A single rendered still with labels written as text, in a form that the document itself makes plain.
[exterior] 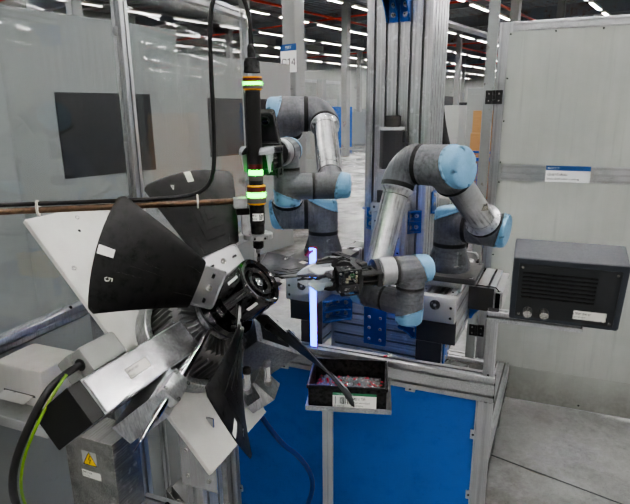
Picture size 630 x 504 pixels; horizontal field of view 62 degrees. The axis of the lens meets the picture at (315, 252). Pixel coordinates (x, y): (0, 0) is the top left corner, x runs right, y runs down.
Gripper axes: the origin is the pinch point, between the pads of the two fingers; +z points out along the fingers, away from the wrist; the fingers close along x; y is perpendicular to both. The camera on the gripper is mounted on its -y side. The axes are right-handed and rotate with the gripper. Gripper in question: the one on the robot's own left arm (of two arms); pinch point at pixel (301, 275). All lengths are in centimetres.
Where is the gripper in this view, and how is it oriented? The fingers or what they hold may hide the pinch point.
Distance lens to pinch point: 135.3
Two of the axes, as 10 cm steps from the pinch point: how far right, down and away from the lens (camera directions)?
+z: -9.6, 0.8, -2.5
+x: -0.2, 9.3, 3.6
